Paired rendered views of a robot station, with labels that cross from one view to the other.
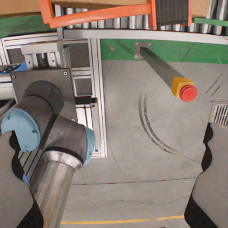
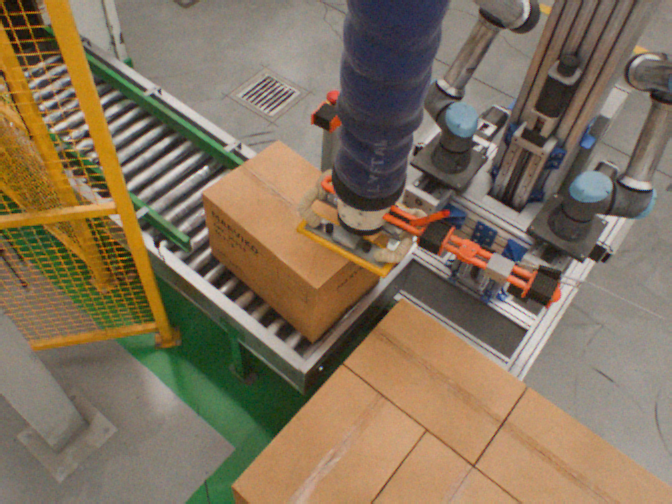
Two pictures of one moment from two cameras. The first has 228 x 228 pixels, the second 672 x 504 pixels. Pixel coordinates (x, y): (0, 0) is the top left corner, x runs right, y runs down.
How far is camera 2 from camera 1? 1.96 m
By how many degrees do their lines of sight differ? 17
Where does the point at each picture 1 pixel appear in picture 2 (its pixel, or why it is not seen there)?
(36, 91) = (443, 154)
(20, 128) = (457, 115)
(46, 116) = (440, 119)
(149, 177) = not seen: hidden behind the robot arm
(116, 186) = not seen: hidden behind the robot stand
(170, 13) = (331, 110)
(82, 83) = not seen: hidden behind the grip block
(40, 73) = (435, 173)
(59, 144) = (441, 95)
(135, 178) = (477, 88)
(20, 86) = (460, 178)
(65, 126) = (432, 107)
